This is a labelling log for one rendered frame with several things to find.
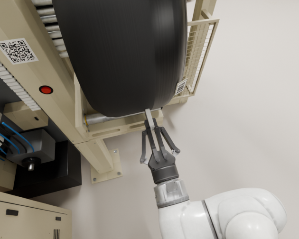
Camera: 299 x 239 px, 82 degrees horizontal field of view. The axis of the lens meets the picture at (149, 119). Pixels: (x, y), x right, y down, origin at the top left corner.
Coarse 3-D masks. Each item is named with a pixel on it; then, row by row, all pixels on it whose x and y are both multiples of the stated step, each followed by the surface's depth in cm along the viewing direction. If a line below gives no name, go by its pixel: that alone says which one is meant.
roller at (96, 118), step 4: (160, 108) 78; (140, 112) 76; (144, 112) 77; (84, 116) 73; (88, 116) 73; (92, 116) 73; (96, 116) 73; (100, 116) 73; (104, 116) 74; (124, 116) 76; (128, 116) 77; (88, 120) 73; (92, 120) 73; (96, 120) 73; (100, 120) 74; (104, 120) 74; (108, 120) 75; (88, 124) 74
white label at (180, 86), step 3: (183, 81) 49; (186, 81) 51; (177, 84) 49; (180, 84) 50; (183, 84) 51; (177, 87) 50; (180, 87) 52; (183, 87) 53; (177, 90) 52; (180, 90) 53; (183, 90) 55; (174, 93) 53; (177, 93) 54
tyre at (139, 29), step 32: (64, 0) 33; (96, 0) 33; (128, 0) 34; (160, 0) 35; (64, 32) 36; (96, 32) 35; (128, 32) 36; (160, 32) 37; (96, 64) 38; (128, 64) 40; (160, 64) 42; (96, 96) 45; (128, 96) 46; (160, 96) 50
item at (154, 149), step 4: (148, 128) 54; (148, 132) 54; (148, 136) 54; (152, 136) 53; (152, 140) 53; (152, 144) 52; (152, 148) 51; (156, 148) 51; (152, 152) 53; (156, 152) 51; (156, 156) 50; (156, 160) 49
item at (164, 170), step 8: (160, 152) 51; (168, 152) 52; (152, 160) 50; (160, 160) 50; (168, 160) 50; (152, 168) 50; (160, 168) 47; (168, 168) 47; (176, 168) 49; (152, 176) 49; (160, 176) 46; (168, 176) 46; (176, 176) 47
